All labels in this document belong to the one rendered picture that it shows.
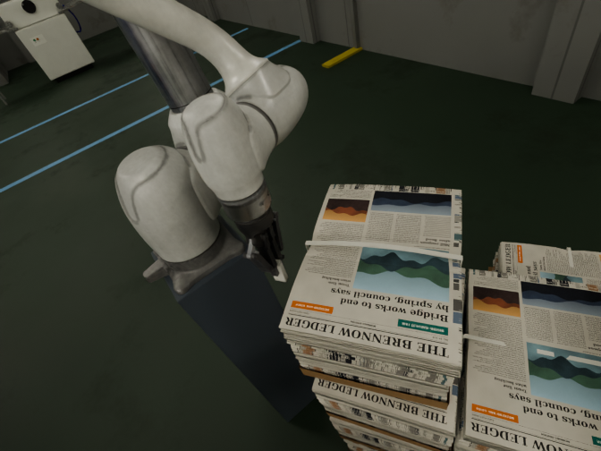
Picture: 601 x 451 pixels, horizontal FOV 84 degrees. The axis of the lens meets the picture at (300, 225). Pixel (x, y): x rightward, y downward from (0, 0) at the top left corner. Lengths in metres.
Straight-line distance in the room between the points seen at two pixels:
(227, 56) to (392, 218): 0.42
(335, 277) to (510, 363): 0.40
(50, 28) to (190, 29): 6.96
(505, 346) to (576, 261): 0.55
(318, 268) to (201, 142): 0.31
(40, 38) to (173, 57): 6.83
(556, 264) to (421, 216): 0.66
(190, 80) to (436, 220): 0.56
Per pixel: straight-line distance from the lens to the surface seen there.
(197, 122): 0.51
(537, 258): 1.29
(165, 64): 0.76
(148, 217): 0.70
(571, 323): 0.91
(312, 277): 0.63
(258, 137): 0.55
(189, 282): 0.79
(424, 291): 0.60
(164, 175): 0.67
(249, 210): 0.59
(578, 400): 0.84
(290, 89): 0.64
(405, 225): 0.69
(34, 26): 7.54
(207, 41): 0.64
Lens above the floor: 1.57
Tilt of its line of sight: 45 degrees down
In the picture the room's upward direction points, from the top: 18 degrees counter-clockwise
